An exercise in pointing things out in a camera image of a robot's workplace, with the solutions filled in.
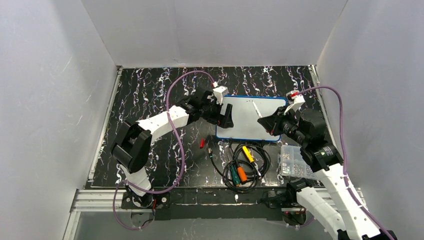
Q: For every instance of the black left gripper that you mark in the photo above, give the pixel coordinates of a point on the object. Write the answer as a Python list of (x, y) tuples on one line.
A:
[(218, 110)]

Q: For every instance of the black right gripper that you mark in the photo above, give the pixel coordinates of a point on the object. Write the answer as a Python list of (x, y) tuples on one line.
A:
[(278, 121)]

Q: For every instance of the red capped whiteboard marker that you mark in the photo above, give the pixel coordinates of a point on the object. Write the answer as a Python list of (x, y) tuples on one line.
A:
[(257, 109)]

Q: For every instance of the blue framed whiteboard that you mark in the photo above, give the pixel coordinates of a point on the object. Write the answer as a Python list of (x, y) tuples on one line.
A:
[(244, 117)]

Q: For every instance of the red marker cap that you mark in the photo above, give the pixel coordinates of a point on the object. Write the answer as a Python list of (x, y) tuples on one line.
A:
[(202, 143)]

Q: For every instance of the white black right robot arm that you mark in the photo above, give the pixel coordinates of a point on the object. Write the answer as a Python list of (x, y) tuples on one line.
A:
[(348, 219)]

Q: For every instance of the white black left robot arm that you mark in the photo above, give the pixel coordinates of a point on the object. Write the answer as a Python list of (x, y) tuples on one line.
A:
[(132, 144)]

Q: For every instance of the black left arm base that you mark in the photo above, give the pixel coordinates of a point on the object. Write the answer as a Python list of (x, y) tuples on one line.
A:
[(143, 208)]

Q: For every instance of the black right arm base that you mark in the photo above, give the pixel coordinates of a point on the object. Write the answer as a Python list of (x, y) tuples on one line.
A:
[(294, 215)]

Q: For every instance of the clear plastic screw box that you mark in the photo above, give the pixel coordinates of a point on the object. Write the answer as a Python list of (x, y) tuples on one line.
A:
[(292, 163)]

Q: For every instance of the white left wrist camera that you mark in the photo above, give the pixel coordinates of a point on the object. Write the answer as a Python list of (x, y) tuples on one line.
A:
[(219, 92)]

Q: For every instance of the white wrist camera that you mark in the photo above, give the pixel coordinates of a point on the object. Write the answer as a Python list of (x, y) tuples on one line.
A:
[(219, 92), (295, 101)]

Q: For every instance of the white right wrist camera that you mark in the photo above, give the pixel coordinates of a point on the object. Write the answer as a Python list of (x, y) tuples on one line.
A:
[(295, 101)]

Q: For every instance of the yellow handled screwdriver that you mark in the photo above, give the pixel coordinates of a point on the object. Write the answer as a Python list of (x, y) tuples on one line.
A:
[(251, 159)]

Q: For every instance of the green handled screwdriver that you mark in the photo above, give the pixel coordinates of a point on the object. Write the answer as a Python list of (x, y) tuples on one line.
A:
[(233, 172)]

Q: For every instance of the orange handled screwdriver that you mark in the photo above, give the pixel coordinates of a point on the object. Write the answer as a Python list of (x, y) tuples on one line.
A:
[(240, 171)]

